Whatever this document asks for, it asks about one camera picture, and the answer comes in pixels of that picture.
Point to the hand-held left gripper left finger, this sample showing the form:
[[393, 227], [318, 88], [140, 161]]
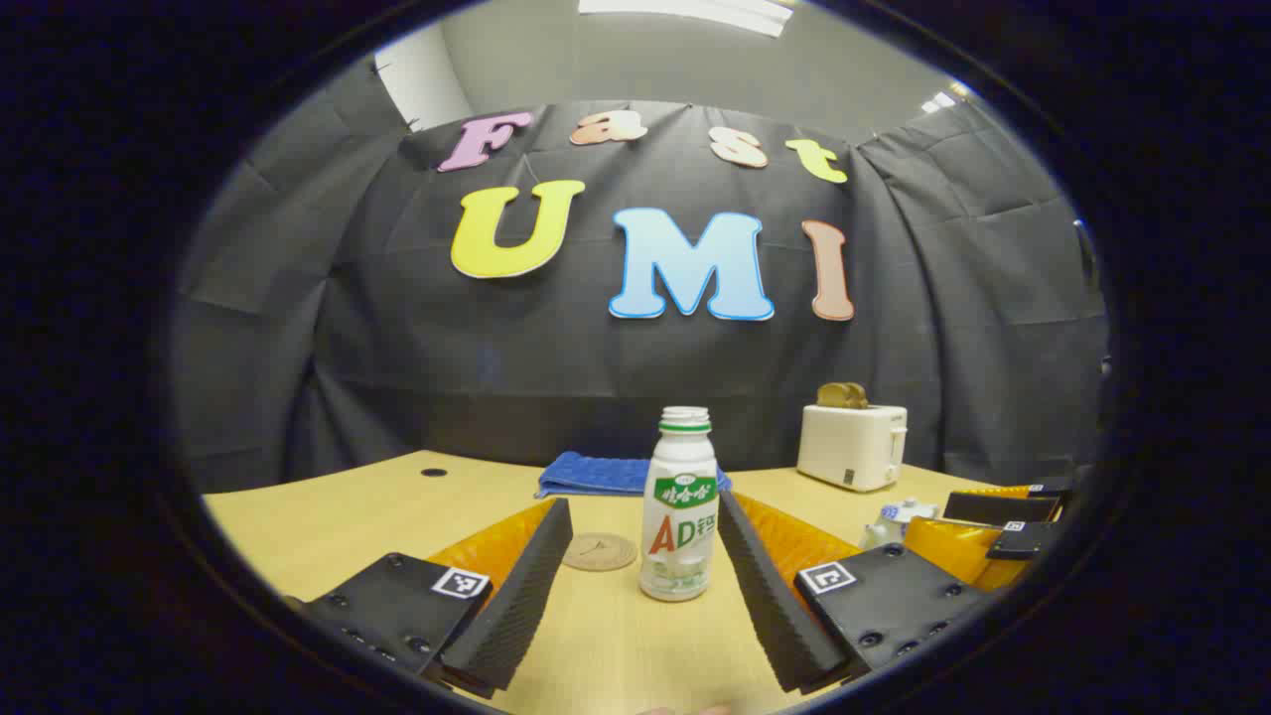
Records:
[[516, 606]]

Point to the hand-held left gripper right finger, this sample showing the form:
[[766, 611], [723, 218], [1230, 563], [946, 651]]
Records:
[[775, 606]]

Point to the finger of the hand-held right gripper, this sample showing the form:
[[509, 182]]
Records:
[[1003, 508], [953, 556]]

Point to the white blue teacup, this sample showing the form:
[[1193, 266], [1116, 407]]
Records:
[[879, 534]]

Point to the round cork coaster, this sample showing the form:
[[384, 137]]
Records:
[[599, 552]]

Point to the white plastic water bottle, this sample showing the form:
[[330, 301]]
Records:
[[680, 516]]

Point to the white toaster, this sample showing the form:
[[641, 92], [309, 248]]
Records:
[[852, 447]]

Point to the blue folded towel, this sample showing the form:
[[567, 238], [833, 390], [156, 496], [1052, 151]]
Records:
[[596, 475]]

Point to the brown toast slice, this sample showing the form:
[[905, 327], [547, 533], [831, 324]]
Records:
[[832, 395], [860, 397]]

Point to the black backdrop cloth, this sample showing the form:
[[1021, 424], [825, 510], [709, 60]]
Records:
[[556, 367]]

